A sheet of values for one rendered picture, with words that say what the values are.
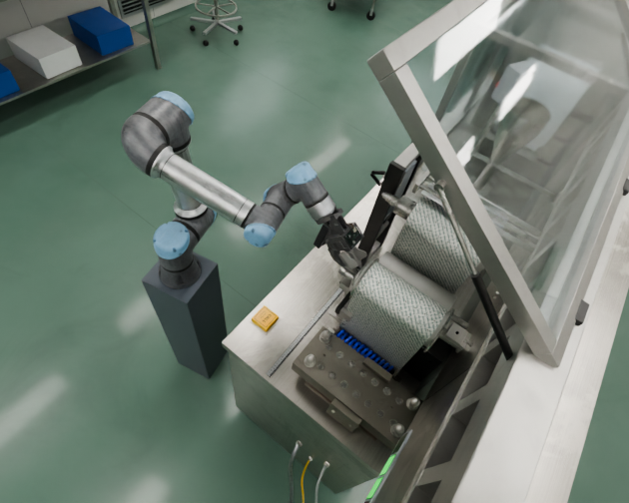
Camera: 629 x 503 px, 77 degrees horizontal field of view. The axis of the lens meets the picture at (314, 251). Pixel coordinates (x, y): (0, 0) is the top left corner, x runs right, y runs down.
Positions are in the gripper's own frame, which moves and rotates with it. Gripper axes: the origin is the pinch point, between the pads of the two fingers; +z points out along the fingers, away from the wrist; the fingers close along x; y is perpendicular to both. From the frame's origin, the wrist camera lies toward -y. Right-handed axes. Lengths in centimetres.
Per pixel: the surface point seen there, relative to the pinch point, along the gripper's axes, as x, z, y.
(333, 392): -27.2, 25.4, -6.3
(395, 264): 10.1, 7.2, 5.1
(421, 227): 16.5, -1.1, 15.8
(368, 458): -32, 49, -4
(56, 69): 58, -165, -259
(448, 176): -22, -30, 58
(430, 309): -2.0, 14.0, 21.0
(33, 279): -54, -49, -201
